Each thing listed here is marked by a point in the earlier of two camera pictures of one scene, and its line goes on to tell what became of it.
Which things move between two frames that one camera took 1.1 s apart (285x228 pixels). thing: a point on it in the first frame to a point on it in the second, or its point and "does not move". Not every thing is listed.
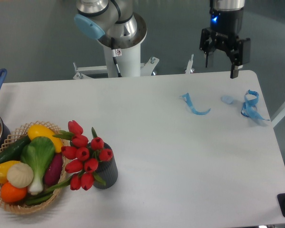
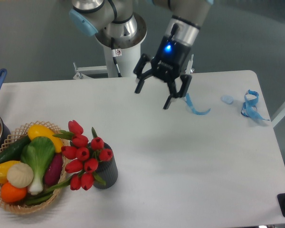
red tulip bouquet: [85, 161] does not move
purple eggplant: [52, 173] does not move
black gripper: [226, 26] to [167, 64]
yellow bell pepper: [38, 130] does not move
